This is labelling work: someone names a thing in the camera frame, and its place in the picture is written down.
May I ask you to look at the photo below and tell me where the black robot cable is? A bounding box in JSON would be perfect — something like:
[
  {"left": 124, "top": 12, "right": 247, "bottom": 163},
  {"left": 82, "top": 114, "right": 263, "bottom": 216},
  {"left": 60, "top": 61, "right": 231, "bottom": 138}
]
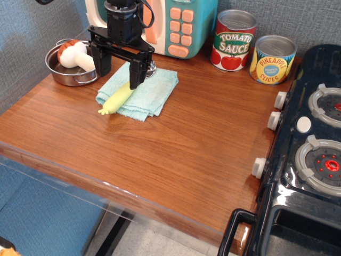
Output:
[{"left": 137, "top": 0, "right": 156, "bottom": 29}]

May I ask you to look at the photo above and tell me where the white stove knob middle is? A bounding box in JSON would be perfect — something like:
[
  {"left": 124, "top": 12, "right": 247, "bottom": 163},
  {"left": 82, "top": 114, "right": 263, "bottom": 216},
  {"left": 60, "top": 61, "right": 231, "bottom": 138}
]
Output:
[{"left": 267, "top": 111, "right": 281, "bottom": 131}]

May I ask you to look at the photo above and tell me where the tomato sauce can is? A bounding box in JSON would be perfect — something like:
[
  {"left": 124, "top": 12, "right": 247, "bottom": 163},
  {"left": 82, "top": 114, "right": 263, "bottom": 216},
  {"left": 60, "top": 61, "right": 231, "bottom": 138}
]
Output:
[{"left": 210, "top": 9, "right": 257, "bottom": 71}]

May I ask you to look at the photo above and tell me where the white stove knob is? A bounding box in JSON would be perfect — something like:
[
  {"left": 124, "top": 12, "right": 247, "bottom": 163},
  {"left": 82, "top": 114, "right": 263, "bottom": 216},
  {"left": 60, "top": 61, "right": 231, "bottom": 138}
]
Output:
[
  {"left": 274, "top": 91, "right": 287, "bottom": 110},
  {"left": 251, "top": 158, "right": 267, "bottom": 179},
  {"left": 267, "top": 111, "right": 281, "bottom": 131}
]

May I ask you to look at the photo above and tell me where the light blue folded cloth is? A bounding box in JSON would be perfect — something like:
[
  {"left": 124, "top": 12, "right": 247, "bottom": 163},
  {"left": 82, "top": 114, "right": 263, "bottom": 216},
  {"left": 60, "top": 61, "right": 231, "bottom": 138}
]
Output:
[{"left": 96, "top": 62, "right": 178, "bottom": 122}]

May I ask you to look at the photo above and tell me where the silver metal pot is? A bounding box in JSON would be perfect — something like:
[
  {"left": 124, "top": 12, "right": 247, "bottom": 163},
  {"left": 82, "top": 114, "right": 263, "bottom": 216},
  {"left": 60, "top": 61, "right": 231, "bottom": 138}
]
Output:
[{"left": 45, "top": 38, "right": 99, "bottom": 86}]

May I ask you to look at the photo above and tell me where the plush white brown mushroom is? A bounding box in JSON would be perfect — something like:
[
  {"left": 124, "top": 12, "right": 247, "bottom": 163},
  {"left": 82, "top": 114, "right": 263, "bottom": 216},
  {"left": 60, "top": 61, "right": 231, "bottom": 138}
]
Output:
[{"left": 58, "top": 39, "right": 95, "bottom": 72}]

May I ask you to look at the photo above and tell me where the pineapple slices can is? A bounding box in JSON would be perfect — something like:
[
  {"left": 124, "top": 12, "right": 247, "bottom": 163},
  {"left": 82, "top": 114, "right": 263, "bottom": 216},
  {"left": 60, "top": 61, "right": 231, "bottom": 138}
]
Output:
[{"left": 249, "top": 35, "right": 297, "bottom": 85}]

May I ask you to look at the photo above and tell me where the yellow handled metal spoon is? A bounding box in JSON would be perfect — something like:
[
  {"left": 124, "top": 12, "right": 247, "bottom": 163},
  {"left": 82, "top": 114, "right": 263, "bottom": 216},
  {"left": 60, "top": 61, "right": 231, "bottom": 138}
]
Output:
[{"left": 96, "top": 61, "right": 157, "bottom": 115}]

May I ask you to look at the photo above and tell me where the black table leg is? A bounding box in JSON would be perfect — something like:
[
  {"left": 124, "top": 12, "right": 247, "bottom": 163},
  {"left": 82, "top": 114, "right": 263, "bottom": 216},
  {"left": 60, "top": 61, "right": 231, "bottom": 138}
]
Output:
[{"left": 96, "top": 212, "right": 133, "bottom": 256}]

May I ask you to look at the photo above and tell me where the white stove knob lower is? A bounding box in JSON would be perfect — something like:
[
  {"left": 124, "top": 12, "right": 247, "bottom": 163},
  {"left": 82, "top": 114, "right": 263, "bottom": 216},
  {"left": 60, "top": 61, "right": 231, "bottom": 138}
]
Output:
[{"left": 251, "top": 158, "right": 267, "bottom": 179}]

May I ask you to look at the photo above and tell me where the dark blue toy stove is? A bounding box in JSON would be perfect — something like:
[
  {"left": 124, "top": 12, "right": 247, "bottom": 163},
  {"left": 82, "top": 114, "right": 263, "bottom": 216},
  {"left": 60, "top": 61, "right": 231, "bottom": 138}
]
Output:
[{"left": 218, "top": 44, "right": 340, "bottom": 255}]

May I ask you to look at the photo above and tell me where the orange plush toy corner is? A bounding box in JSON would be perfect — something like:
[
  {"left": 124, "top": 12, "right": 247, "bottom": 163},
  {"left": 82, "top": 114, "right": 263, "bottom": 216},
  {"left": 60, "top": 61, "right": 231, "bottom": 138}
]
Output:
[{"left": 0, "top": 247, "right": 21, "bottom": 256}]

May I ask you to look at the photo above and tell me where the teal toy microwave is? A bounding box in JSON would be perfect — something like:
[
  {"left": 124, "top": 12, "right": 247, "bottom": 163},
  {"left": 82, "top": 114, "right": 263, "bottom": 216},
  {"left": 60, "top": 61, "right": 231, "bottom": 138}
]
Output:
[{"left": 85, "top": 1, "right": 218, "bottom": 59}]

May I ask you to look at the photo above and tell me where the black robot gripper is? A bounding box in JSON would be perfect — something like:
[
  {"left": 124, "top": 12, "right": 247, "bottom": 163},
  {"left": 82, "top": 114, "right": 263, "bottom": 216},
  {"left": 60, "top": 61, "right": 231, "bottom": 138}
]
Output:
[{"left": 88, "top": 1, "right": 155, "bottom": 90}]

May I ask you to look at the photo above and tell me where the white stove knob upper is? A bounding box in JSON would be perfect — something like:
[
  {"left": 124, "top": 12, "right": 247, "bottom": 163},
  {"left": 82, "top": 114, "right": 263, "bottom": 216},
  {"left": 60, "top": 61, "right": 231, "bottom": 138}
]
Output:
[{"left": 274, "top": 91, "right": 287, "bottom": 110}]

